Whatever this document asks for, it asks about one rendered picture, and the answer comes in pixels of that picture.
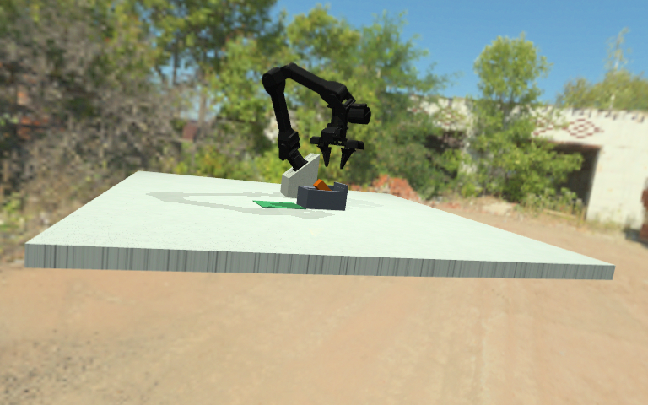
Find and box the orange l-shaped part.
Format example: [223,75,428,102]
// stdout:
[313,179,331,191]

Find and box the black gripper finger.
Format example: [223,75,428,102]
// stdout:
[340,148,356,169]
[316,145,332,167]

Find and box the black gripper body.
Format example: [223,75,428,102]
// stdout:
[310,121,365,150]

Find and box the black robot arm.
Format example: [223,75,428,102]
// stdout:
[262,62,371,171]

